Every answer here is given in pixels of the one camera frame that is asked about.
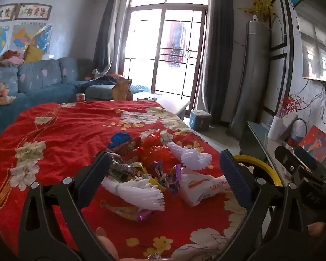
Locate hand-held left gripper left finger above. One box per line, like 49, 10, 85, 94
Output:
18, 151, 117, 261

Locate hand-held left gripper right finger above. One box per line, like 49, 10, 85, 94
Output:
215, 149, 310, 261

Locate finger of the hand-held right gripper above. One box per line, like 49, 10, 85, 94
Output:
295, 145, 318, 170
274, 145, 298, 178

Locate yellow rimmed trash bin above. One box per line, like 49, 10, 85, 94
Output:
232, 154, 284, 188

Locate green snack wrapper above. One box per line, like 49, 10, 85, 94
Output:
107, 156, 147, 181

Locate white orange printed plastic bag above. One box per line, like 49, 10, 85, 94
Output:
178, 172, 233, 207

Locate red snack wrapper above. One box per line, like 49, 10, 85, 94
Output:
113, 137, 143, 157

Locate blue plastic wrapper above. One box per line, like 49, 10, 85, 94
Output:
110, 132, 131, 149

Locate white foam fruit net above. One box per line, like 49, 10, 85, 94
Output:
167, 141, 213, 173
102, 177, 166, 212

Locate small yellow wrapper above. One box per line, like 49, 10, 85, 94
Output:
147, 175, 166, 191

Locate large purple candy wrapper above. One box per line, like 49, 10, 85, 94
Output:
163, 163, 182, 196

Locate small purple candy wrapper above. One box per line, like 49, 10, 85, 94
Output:
151, 160, 165, 176

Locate red plastic bag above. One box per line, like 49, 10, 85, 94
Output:
137, 129, 180, 176

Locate person's right hand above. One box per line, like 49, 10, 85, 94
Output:
308, 221, 326, 237

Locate person's left hand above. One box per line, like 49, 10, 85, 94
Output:
96, 227, 120, 261

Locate glass top television cabinet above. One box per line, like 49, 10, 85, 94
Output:
239, 121, 296, 185

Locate white vase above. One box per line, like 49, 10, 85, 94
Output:
268, 115, 284, 141

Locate red floral blanket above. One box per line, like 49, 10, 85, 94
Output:
0, 100, 250, 261

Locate blue storage stool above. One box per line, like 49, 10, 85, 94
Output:
190, 109, 213, 131

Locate grey standing air conditioner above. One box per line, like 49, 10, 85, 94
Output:
230, 16, 271, 136

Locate brown paper bag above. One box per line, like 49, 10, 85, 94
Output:
112, 78, 133, 101

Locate white coffee table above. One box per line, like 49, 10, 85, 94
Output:
133, 91, 192, 120

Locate dark clothes heap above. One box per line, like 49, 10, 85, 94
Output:
83, 73, 124, 86

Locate blue fabric sofa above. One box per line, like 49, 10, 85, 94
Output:
0, 57, 150, 142

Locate dark grey long curtain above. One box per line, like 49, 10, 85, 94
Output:
198, 0, 234, 127

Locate yellow pillow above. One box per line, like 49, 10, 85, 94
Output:
24, 45, 44, 63

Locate glass sliding door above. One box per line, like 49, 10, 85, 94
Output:
120, 0, 210, 101

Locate hanging laundry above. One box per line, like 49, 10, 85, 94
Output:
160, 20, 191, 68

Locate grey curtain beside sofa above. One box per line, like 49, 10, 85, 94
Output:
94, 0, 123, 75

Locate pink red clothes pile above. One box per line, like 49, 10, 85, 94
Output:
0, 50, 25, 67

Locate yellow artificial flowers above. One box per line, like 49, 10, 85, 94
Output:
239, 0, 278, 22

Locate colourful country map poster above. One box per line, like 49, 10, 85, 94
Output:
12, 23, 53, 56

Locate framed calligraphy picture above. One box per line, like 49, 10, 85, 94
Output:
0, 4, 18, 23
16, 3, 53, 21

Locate bundle of wall cables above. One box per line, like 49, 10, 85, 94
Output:
288, 83, 326, 131

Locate wall mounted television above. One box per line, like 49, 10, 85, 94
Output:
293, 0, 326, 83

